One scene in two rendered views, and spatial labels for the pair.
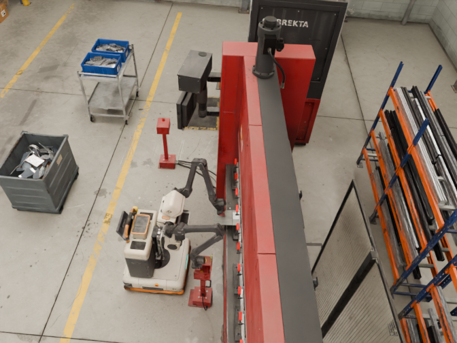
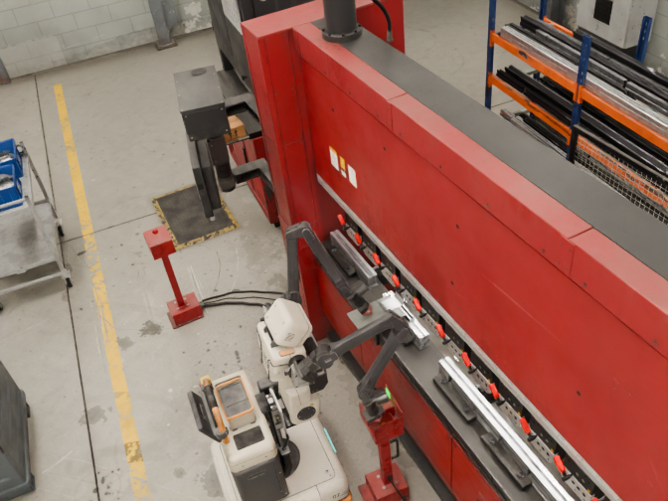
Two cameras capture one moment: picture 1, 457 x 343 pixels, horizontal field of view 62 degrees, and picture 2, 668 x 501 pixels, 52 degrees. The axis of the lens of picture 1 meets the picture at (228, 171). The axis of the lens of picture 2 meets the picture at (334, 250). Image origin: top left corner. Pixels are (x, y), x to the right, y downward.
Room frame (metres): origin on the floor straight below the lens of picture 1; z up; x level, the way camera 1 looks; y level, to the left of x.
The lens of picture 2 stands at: (-0.14, 0.93, 3.65)
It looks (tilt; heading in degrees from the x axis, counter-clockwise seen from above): 40 degrees down; 342
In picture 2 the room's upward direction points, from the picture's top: 8 degrees counter-clockwise
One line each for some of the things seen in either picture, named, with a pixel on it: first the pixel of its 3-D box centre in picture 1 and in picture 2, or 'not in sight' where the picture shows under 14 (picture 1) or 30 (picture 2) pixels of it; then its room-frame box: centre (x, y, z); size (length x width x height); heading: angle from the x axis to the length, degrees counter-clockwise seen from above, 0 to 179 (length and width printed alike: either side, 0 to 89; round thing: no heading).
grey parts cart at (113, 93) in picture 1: (111, 84); (10, 226); (5.02, 1.99, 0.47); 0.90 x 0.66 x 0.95; 179
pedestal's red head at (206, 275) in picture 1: (202, 266); (381, 414); (1.79, 0.17, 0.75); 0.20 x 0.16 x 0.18; 179
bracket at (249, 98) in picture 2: (217, 85); (245, 114); (3.50, 0.19, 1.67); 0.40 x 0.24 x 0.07; 4
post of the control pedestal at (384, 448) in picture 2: (202, 283); (385, 453); (1.79, 0.17, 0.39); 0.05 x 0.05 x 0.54; 89
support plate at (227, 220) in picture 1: (226, 217); (376, 314); (2.22, -0.02, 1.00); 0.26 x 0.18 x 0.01; 94
